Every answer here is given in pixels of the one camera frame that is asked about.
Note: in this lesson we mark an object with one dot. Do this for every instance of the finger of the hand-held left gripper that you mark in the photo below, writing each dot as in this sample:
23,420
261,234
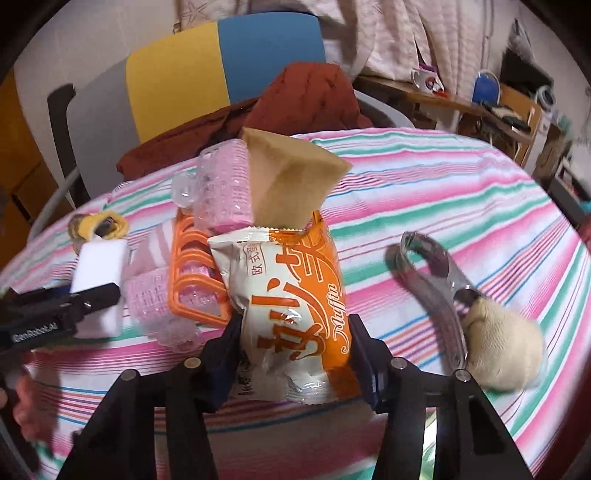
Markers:
94,297

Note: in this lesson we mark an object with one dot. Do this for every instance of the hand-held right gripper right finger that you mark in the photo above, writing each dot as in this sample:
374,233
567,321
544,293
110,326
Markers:
370,376

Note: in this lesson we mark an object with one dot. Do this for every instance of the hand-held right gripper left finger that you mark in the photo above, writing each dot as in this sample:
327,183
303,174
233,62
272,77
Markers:
221,364

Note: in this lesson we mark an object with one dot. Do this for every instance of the white sponge block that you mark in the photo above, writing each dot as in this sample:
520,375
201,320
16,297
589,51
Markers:
99,267

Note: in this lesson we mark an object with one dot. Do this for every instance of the pink mesh hair roller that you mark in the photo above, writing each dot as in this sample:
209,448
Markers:
147,295

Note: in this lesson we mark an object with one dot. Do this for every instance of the pink sock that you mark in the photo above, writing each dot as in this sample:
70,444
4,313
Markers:
152,249

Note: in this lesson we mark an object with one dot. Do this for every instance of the orange white snack packet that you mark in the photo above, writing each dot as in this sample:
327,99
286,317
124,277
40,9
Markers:
291,314

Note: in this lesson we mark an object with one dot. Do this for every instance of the person's left hand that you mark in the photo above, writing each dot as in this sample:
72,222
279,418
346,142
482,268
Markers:
32,406

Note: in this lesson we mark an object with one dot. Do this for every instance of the orange plastic basket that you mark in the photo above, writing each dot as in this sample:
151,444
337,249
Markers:
189,258

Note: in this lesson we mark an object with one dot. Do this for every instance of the metal pliers tool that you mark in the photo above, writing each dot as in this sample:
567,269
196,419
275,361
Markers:
425,277

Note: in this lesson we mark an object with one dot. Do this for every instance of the pink hair roller with clip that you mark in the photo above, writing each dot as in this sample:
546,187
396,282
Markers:
226,189

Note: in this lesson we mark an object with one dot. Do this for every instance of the grey yellow blue chair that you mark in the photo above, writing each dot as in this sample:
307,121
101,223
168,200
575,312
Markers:
175,87

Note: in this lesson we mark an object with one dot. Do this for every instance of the red-brown padded jacket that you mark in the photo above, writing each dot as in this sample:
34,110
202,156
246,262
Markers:
309,97

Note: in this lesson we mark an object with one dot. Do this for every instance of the wooden desk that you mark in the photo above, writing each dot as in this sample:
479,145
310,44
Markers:
457,104

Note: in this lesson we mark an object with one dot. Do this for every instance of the light wooden side cabinet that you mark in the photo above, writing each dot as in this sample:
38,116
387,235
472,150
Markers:
526,124

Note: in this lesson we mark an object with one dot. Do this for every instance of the white mug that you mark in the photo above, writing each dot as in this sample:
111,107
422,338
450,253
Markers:
427,81

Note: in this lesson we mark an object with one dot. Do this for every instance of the white round fan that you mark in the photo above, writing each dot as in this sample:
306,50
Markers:
546,97

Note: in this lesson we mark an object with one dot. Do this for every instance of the pale pink curtain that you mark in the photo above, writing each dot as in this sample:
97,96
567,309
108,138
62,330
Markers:
392,37

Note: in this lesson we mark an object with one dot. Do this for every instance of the black monitor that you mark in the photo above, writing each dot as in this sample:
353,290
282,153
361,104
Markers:
521,69

